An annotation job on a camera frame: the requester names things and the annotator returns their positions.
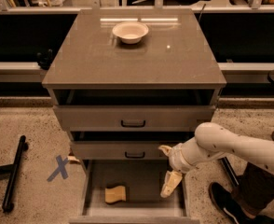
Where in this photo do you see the grey drawer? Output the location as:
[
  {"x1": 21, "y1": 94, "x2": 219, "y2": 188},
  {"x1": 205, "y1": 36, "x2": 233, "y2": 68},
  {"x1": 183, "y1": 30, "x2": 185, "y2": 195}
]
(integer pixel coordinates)
[
  {"x1": 70, "y1": 132, "x2": 194, "y2": 160},
  {"x1": 52, "y1": 89, "x2": 217, "y2": 133},
  {"x1": 69, "y1": 160, "x2": 200, "y2": 224}
]

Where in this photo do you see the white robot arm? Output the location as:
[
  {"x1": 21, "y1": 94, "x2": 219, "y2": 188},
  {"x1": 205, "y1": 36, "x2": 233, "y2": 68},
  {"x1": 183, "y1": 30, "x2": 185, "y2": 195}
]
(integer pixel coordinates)
[{"x1": 158, "y1": 122, "x2": 274, "y2": 198}]

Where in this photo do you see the middle grey drawer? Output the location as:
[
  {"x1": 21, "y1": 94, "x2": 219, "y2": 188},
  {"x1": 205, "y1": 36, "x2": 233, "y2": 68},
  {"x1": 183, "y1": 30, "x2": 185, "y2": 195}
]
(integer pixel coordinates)
[{"x1": 70, "y1": 132, "x2": 194, "y2": 160}]

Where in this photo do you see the bottom grey drawer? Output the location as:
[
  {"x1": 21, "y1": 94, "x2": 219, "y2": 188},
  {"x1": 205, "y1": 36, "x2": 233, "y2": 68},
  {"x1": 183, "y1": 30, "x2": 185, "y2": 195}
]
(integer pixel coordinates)
[{"x1": 69, "y1": 160, "x2": 200, "y2": 224}]

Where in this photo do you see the white bowl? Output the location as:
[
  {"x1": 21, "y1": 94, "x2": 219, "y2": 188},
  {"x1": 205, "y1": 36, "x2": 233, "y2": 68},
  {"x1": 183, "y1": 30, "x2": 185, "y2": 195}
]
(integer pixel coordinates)
[{"x1": 112, "y1": 21, "x2": 149, "y2": 44}]

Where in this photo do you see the black stand leg left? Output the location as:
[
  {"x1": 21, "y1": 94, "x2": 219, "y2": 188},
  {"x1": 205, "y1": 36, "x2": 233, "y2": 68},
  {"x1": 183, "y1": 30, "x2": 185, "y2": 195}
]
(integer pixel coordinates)
[{"x1": 0, "y1": 135, "x2": 28, "y2": 213}]

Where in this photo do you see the black clamp knob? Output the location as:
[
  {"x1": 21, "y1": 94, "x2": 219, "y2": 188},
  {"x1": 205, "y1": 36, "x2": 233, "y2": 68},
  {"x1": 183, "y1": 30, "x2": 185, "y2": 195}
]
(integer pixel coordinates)
[{"x1": 36, "y1": 49, "x2": 53, "y2": 70}]

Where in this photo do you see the black stand leg right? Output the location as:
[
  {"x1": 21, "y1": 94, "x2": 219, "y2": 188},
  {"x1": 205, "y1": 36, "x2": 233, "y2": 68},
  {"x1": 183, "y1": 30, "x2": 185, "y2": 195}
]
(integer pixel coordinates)
[{"x1": 221, "y1": 158, "x2": 239, "y2": 188}]

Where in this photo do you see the black stand leg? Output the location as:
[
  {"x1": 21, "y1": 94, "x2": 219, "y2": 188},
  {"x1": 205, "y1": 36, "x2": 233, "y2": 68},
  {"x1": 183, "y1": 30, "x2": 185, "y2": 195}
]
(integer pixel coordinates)
[
  {"x1": 221, "y1": 158, "x2": 239, "y2": 188},
  {"x1": 0, "y1": 135, "x2": 28, "y2": 213}
]

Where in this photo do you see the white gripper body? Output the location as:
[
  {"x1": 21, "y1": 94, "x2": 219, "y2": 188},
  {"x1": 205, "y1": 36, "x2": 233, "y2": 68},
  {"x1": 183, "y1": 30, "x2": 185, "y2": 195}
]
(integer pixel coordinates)
[{"x1": 169, "y1": 144, "x2": 186, "y2": 174}]

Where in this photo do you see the blue tape cross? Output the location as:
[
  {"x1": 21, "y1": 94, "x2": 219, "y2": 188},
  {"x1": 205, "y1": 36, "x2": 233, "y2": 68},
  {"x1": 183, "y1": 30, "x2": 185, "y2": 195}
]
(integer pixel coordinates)
[{"x1": 47, "y1": 155, "x2": 69, "y2": 182}]

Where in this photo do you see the top grey drawer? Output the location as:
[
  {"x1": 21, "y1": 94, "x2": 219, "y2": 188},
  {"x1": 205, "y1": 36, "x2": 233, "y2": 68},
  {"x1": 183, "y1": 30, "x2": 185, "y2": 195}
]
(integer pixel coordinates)
[{"x1": 52, "y1": 89, "x2": 217, "y2": 133}]

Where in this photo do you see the yellow sponge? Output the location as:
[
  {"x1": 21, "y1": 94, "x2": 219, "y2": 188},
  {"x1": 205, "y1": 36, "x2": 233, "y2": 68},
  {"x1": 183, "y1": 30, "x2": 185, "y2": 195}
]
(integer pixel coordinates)
[{"x1": 104, "y1": 186, "x2": 127, "y2": 204}]

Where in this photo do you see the brown trouser leg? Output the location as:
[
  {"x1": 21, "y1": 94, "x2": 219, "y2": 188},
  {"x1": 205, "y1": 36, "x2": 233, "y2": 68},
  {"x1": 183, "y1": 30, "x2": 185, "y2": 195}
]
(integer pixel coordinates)
[{"x1": 231, "y1": 163, "x2": 274, "y2": 216}]

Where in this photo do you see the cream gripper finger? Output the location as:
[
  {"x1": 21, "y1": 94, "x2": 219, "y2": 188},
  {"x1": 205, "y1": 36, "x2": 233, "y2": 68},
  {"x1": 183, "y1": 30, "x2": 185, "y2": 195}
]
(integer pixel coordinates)
[
  {"x1": 160, "y1": 171, "x2": 183, "y2": 198},
  {"x1": 158, "y1": 145, "x2": 172, "y2": 157}
]

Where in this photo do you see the grey drawer cabinet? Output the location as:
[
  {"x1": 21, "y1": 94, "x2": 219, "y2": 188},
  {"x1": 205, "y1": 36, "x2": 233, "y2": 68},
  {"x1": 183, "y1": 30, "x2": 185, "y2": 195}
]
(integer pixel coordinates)
[{"x1": 42, "y1": 8, "x2": 227, "y2": 161}]

